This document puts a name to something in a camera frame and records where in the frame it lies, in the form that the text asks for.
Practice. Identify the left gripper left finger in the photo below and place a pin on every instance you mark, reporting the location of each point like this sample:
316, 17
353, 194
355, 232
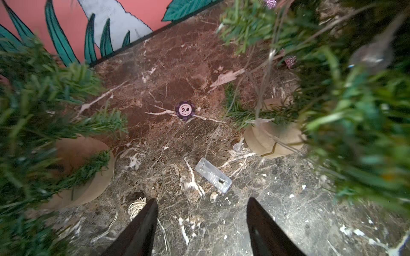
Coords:
138, 238

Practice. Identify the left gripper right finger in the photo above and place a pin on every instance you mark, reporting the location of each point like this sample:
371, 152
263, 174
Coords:
266, 237

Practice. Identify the green christmas tree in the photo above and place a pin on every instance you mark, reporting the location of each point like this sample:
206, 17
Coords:
360, 135
38, 99

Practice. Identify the white bead far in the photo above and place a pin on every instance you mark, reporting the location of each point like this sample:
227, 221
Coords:
136, 207

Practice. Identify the small round red sticker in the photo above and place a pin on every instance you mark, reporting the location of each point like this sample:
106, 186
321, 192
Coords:
185, 110

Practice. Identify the purple glitter tube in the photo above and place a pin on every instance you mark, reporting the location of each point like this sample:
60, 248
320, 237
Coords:
281, 9

